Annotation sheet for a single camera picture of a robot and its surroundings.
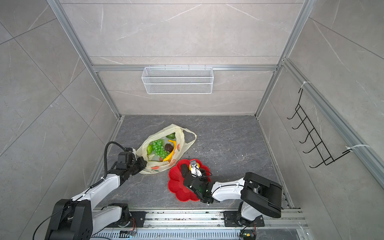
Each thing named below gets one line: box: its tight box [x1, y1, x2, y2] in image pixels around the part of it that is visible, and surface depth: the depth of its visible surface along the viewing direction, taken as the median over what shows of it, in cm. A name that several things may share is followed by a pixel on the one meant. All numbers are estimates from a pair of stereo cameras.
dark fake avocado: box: [181, 163, 189, 178], surface depth 87 cm
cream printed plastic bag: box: [135, 123, 198, 174], surface depth 92 cm
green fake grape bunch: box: [152, 139, 171, 160], surface depth 97 cm
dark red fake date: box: [164, 143, 174, 153], surface depth 97 cm
